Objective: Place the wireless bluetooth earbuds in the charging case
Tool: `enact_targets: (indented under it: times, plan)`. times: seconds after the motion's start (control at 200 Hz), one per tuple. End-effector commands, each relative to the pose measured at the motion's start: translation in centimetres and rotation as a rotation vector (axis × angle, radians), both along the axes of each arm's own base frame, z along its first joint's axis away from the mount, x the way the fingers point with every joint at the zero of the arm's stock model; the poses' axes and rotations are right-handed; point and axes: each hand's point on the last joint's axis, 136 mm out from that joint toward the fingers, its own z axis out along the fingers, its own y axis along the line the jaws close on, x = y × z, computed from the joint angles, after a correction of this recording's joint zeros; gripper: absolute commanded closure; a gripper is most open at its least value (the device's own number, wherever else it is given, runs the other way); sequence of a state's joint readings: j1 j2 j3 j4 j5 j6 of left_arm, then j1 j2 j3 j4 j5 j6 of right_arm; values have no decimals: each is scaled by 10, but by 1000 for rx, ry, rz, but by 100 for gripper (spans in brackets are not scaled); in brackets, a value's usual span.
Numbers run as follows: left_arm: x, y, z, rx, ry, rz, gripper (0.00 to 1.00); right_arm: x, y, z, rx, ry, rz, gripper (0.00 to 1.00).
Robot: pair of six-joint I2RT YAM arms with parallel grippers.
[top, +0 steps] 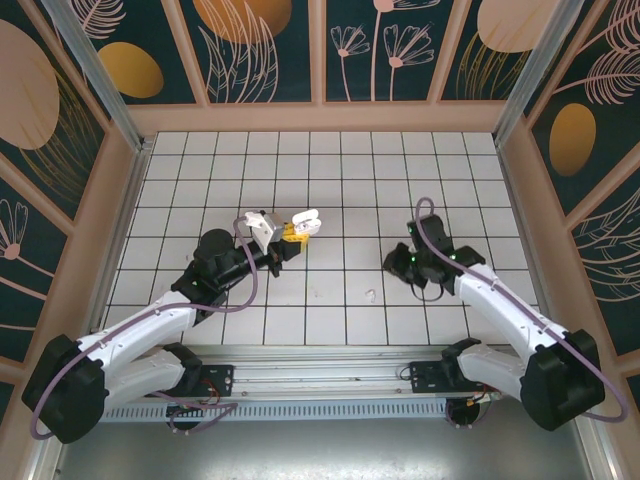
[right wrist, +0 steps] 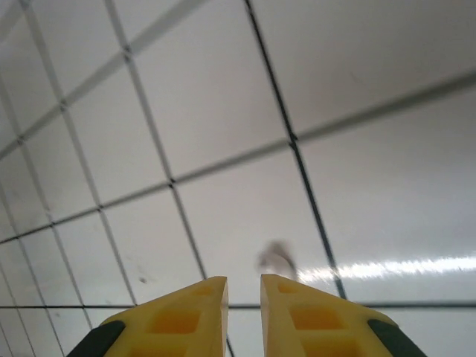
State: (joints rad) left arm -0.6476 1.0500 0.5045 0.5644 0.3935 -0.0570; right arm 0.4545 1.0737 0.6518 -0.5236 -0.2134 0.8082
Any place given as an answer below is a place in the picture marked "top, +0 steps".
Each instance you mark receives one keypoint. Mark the white earbud charging case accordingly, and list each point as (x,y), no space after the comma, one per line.
(306,220)

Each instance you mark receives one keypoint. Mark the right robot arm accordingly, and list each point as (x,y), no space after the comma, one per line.
(505,310)

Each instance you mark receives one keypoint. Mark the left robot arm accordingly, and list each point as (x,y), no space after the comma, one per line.
(135,325)

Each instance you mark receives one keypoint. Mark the grey metal sheet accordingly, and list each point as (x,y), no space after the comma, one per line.
(320,450)

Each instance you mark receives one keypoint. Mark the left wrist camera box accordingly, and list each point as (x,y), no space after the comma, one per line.
(265,227)

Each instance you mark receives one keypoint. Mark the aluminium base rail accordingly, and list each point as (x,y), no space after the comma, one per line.
(320,375)

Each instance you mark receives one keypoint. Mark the aluminium frame post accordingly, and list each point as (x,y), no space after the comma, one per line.
(95,75)
(542,75)

